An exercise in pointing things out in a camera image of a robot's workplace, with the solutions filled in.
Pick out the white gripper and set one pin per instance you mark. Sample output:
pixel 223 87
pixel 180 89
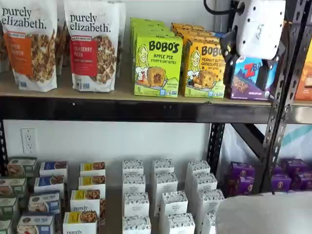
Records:
pixel 258 26

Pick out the green Bobo's apple pie box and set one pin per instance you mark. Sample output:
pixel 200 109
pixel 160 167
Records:
pixel 153 31
pixel 158 65
pixel 146 20
pixel 151 26

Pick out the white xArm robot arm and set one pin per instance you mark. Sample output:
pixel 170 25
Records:
pixel 263 214

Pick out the blue purple Zbar box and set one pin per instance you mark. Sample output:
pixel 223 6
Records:
pixel 246 83
pixel 219 34

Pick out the brown yellow snack box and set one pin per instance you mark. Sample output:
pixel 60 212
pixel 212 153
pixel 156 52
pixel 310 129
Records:
pixel 287 36

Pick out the large orange snack box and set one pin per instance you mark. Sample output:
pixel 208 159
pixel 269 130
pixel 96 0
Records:
pixel 306 87

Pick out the particle board shelf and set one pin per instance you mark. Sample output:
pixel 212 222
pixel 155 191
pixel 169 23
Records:
pixel 122 89
pixel 303 103

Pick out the black metal shelf rack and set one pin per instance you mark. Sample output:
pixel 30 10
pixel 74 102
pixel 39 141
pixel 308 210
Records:
pixel 122 109

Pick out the yellow label granola box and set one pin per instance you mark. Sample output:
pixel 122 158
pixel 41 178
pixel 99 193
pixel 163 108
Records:
pixel 92 168
pixel 85 202
pixel 80 223
pixel 91 181

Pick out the blue label oatmeal box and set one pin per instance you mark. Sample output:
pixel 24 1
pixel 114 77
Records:
pixel 35 224
pixel 53 168
pixel 48 182
pixel 44 202

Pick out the green label oatmeal box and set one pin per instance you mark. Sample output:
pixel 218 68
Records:
pixel 22 165
pixel 5 226
pixel 8 207
pixel 12 187

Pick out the white teal plastic sheet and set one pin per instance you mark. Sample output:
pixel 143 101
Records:
pixel 243 151

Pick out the white patterned carton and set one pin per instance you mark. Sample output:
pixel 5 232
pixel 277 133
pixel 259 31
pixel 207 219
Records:
pixel 204 181
pixel 136 204
pixel 136 225
pixel 134 182
pixel 198 167
pixel 209 224
pixel 181 224
pixel 163 165
pixel 210 200
pixel 174 202
pixel 167 182
pixel 132 167

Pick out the cranberry pecan granola bag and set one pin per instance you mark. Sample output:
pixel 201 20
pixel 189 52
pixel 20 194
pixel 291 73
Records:
pixel 92 61
pixel 120 48

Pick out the white patterned cartons group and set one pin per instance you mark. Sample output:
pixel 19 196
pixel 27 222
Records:
pixel 113 195

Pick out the pumpkin cinnamon granola bag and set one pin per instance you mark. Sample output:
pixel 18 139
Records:
pixel 61 41
pixel 29 61

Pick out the white granola bag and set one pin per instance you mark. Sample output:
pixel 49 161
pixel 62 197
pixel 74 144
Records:
pixel 3 53

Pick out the white wall outlet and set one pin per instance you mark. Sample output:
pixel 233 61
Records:
pixel 28 142

